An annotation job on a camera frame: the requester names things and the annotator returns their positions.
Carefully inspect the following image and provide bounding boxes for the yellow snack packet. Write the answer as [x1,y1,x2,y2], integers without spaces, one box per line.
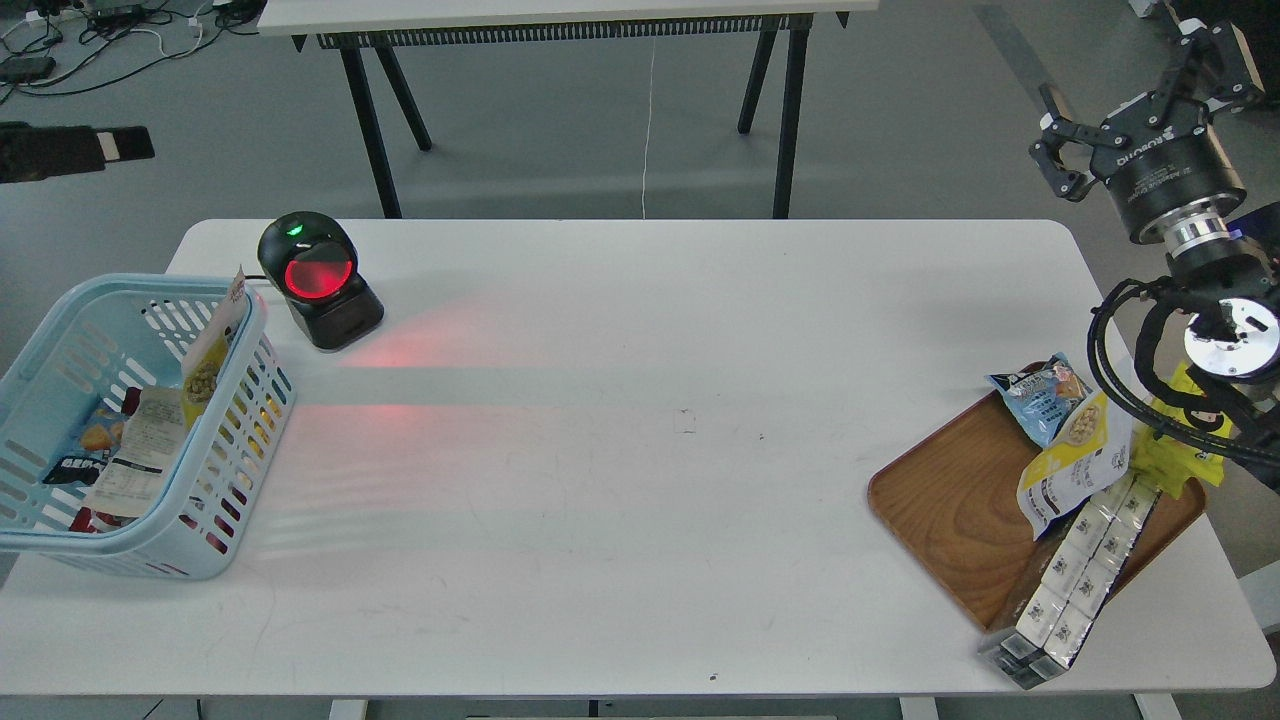
[1130,398,1235,498]

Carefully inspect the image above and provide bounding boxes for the white tissue multipack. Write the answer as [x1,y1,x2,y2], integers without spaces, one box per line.
[978,477,1162,691]

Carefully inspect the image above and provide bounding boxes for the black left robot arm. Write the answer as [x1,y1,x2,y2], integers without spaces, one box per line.
[1,120,155,184]

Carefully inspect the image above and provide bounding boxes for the snack packets in basket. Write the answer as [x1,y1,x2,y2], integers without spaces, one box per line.
[42,387,141,534]

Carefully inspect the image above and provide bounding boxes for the white receipt paper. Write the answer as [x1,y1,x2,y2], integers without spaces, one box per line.
[84,387,188,518]

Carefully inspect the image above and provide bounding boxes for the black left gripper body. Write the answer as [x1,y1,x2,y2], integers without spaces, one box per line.
[1,122,101,184]

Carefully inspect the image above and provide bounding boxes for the light blue plastic basket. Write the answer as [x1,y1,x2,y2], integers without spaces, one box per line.
[1,274,296,579]

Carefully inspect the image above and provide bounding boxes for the blue snack bag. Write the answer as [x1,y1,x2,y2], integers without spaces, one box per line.
[986,352,1091,448]

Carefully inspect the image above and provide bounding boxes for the brown wooden tray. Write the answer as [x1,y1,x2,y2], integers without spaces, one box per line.
[867,360,1206,632]

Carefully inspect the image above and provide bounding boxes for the white background table black legs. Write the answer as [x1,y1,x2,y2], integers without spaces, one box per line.
[256,1,876,219]

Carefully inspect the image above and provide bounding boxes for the black floor cables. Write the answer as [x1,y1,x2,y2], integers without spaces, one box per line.
[0,0,266,101]

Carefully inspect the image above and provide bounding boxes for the white hanging cable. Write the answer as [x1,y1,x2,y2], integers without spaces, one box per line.
[640,38,657,220]

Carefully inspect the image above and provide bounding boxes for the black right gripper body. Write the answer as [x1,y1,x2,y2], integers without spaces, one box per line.
[1100,95,1247,243]

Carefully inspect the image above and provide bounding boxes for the black barcode scanner red window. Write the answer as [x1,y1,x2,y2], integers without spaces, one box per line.
[257,211,385,351]

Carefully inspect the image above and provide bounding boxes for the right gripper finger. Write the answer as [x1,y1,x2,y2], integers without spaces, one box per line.
[1030,85,1116,204]
[1149,20,1266,126]

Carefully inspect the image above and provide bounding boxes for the yellow white snack pouch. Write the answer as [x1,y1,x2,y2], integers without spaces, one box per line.
[1015,391,1134,541]
[180,266,248,430]

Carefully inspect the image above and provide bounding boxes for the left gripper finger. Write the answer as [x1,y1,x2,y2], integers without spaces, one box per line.
[95,126,155,164]

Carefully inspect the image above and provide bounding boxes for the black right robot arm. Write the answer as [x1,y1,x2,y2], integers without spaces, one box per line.
[1028,19,1279,489]

